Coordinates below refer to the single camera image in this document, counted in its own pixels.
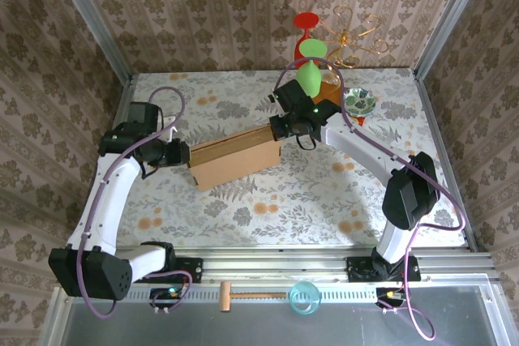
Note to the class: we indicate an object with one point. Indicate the brown cardboard box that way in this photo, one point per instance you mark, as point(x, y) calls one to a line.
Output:
point(235, 159)

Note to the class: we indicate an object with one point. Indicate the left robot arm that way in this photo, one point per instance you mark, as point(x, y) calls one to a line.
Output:
point(109, 200)

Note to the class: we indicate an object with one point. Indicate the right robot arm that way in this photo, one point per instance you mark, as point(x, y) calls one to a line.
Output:
point(365, 147)

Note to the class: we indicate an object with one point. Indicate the wooden stand base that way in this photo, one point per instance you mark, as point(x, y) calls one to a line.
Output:
point(328, 92)

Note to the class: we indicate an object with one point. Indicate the green wine glass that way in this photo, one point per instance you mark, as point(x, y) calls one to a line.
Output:
point(309, 78)

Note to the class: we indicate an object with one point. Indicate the red snack packet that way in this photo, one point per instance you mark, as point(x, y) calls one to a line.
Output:
point(360, 120)

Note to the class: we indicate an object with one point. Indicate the leaf pattern ceramic bowl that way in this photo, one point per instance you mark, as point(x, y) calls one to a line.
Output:
point(359, 101)

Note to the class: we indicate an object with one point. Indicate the red wine glass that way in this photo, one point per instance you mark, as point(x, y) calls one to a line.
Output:
point(306, 21)

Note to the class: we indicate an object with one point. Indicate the small circuit board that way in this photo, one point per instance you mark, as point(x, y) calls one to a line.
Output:
point(166, 293)
point(389, 295)

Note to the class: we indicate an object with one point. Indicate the wooden mallet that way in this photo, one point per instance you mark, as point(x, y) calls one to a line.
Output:
point(225, 296)

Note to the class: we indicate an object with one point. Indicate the blue glass cup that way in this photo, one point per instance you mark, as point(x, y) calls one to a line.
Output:
point(304, 297)

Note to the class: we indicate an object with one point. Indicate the grey metal sheet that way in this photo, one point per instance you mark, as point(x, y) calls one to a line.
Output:
point(243, 330)

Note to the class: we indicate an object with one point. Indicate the right wrist camera unit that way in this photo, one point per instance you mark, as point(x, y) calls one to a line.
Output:
point(290, 95)

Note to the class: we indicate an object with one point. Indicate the aluminium mounting rail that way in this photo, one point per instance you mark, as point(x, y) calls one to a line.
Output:
point(275, 265)

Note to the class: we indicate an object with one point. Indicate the aluminium frame post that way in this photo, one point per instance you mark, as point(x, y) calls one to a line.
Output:
point(89, 18)
point(446, 18)

